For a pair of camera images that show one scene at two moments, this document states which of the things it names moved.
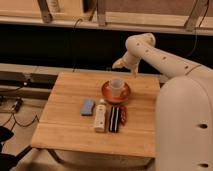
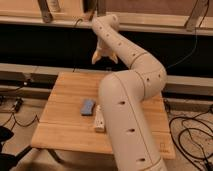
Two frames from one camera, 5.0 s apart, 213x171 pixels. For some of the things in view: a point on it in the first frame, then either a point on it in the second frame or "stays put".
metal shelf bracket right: (195, 19) stays put
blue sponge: (87, 107) stays put
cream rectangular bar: (100, 118) stays put
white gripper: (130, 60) to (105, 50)
